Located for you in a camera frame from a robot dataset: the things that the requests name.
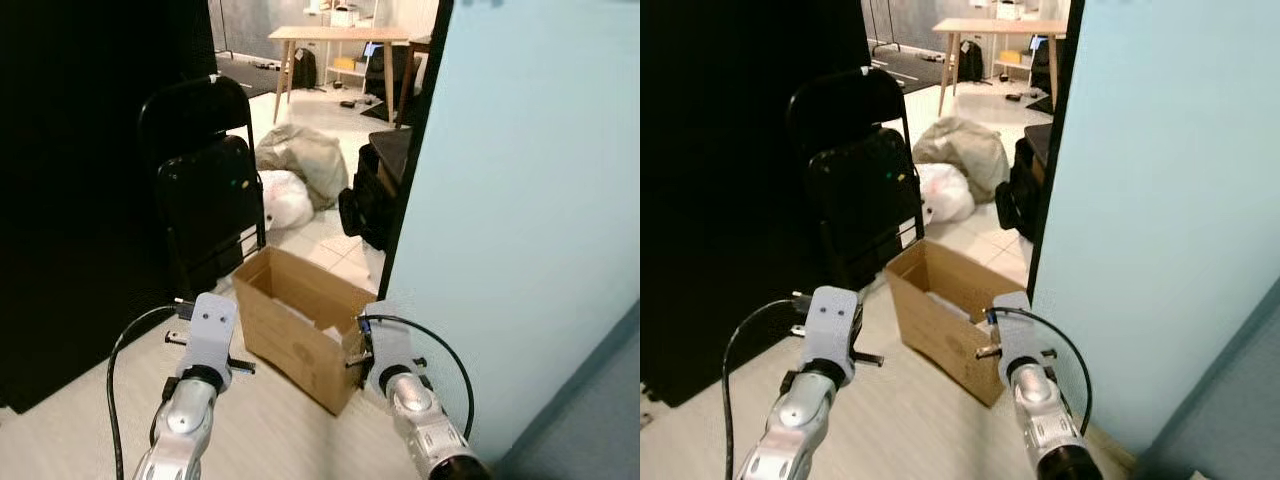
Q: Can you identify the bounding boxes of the large open cardboard box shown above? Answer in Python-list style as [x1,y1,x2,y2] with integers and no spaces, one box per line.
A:
[232,245,379,416]
[885,238,1031,408]

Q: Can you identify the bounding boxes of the large black duffel bag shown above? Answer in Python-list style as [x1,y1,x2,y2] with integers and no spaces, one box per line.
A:
[995,122,1056,243]
[338,128,411,251]

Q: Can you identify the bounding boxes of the white plastic bag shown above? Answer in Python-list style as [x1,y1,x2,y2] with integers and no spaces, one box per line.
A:
[258,170,316,231]
[918,162,976,224]

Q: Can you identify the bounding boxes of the black hard case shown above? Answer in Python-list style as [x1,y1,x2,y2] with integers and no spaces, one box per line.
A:
[157,135,266,291]
[805,128,923,286]

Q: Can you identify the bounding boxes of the grey cloth sack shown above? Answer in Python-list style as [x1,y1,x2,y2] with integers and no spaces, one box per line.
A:
[912,115,1011,204]
[255,122,351,211]

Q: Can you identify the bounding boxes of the black metal folding chair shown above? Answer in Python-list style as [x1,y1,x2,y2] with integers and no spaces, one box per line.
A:
[138,73,269,301]
[785,67,926,291]

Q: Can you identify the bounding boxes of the black backpack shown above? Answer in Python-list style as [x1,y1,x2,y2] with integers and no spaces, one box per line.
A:
[290,47,319,91]
[955,40,986,84]

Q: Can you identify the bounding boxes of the black floor mat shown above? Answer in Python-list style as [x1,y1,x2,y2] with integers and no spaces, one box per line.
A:
[868,45,946,93]
[215,55,286,99]

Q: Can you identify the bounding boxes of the light wooden table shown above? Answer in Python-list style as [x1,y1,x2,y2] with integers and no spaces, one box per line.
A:
[932,17,1069,116]
[268,25,433,126]

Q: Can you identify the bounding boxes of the white shelf unit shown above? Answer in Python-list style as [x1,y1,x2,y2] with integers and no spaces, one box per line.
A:
[965,0,1046,71]
[300,0,383,81]

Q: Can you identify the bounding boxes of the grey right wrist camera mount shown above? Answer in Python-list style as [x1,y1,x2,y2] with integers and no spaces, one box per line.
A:
[990,290,1051,386]
[362,302,426,396]

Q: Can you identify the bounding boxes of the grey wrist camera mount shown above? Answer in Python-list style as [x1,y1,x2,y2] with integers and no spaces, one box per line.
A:
[188,292,239,376]
[808,286,861,386]
[990,290,1051,386]
[362,302,426,396]

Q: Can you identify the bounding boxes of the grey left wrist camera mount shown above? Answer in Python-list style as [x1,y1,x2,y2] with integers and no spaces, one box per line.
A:
[808,286,861,386]
[188,292,239,376]

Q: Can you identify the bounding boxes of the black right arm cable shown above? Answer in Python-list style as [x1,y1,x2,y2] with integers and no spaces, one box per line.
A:
[988,305,1094,436]
[362,313,474,441]

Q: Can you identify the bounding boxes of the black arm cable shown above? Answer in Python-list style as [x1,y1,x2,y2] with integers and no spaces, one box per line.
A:
[107,303,196,480]
[722,298,816,480]
[988,305,1094,436]
[362,313,474,441]

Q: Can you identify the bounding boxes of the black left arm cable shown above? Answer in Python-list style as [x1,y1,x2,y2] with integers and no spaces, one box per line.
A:
[722,298,816,480]
[107,303,196,480]

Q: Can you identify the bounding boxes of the black door frame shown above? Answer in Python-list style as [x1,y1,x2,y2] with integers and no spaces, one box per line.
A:
[1025,0,1086,301]
[378,0,456,301]

